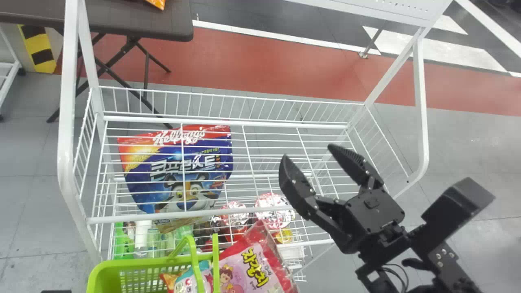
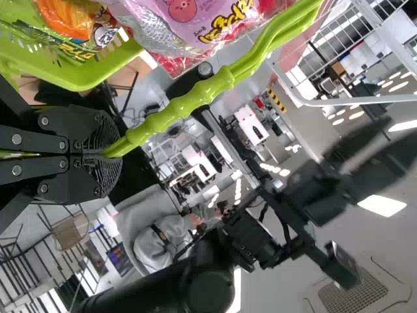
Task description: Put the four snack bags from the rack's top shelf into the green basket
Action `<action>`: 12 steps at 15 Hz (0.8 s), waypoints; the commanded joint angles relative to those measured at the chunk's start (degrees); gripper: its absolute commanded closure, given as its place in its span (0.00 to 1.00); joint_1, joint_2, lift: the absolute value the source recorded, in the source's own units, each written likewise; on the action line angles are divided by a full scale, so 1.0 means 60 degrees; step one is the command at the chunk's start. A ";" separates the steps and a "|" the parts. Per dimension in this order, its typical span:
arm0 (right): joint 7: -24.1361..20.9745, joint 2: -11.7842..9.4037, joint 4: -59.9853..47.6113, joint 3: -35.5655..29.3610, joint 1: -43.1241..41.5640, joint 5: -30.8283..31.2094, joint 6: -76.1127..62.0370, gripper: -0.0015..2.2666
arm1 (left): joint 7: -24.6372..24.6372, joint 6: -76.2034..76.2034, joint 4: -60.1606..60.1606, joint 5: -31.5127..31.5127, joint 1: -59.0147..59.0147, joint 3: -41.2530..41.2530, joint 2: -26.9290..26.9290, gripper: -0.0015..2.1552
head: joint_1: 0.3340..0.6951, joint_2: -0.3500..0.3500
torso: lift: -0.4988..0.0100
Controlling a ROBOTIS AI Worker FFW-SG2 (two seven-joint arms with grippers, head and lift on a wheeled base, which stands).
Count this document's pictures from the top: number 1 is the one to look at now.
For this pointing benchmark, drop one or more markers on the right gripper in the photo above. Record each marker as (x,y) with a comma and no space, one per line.
(370,219)

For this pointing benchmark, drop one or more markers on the dark side table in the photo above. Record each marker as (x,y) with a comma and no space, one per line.
(122,18)

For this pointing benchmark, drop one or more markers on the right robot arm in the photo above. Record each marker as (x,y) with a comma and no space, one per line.
(374,280)

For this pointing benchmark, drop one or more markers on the yellow black striped post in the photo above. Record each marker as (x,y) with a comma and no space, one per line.
(38,49)

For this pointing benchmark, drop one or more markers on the white bottle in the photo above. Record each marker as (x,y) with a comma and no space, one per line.
(143,238)

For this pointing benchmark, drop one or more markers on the orange snack packet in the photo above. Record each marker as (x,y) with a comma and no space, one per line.
(185,283)
(156,3)

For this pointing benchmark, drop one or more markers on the red noodle cup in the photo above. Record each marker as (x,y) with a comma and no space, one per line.
(272,203)
(234,213)

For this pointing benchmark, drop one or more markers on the green basket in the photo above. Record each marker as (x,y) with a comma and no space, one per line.
(134,276)

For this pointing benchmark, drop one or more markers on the blue cereal bag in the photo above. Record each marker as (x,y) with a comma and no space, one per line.
(171,162)

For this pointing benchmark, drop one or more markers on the pink snack packet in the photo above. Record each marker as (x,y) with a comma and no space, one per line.
(248,268)

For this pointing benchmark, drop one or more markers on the green bottle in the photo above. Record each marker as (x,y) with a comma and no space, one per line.
(122,244)

